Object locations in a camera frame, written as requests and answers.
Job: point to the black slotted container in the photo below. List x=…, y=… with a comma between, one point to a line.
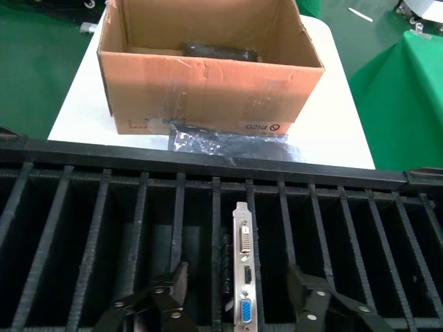
x=104, y=224

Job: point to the white wheeled cart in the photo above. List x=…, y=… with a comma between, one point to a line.
x=422, y=8

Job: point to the grey metal foot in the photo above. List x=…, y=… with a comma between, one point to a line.
x=87, y=27

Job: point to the translucent grey antistatic bag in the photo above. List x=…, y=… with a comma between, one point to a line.
x=225, y=145

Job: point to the caster wheel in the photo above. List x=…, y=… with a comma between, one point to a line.
x=90, y=3

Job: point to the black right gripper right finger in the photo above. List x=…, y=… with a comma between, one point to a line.
x=311, y=297

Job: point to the silver metal table clamp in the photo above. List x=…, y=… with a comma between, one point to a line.
x=419, y=30

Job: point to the bagged graphics card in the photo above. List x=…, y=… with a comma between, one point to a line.
x=218, y=52

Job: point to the graphics card with metal bracket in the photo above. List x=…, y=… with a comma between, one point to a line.
x=244, y=276

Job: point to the brown open cardboard box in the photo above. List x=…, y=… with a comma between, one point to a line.
x=207, y=93

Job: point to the white strip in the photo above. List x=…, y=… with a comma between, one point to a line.
x=360, y=14

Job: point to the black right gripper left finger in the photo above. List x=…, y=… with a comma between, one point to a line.
x=162, y=297

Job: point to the green tablecloth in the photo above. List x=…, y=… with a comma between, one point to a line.
x=398, y=110

